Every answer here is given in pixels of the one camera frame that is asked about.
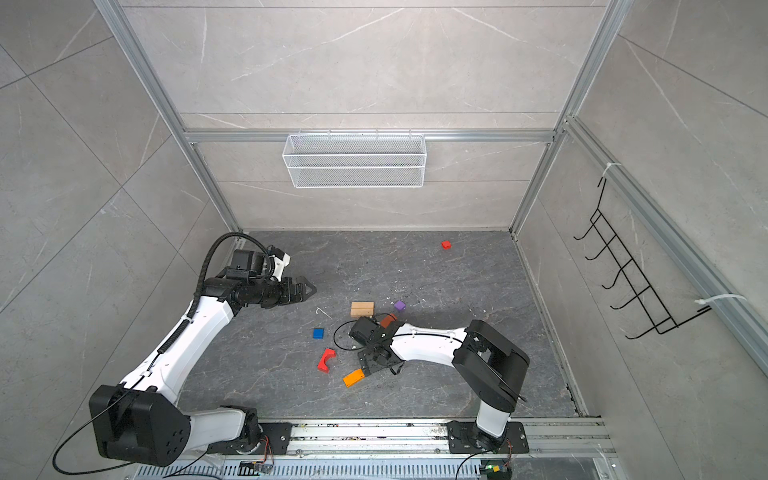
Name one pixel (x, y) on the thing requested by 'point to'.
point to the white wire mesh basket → (354, 161)
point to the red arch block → (322, 365)
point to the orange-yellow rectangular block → (354, 377)
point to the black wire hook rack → (644, 295)
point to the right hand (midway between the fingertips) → (379, 358)
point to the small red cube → (446, 245)
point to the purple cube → (400, 305)
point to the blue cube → (318, 333)
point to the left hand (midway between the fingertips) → (302, 285)
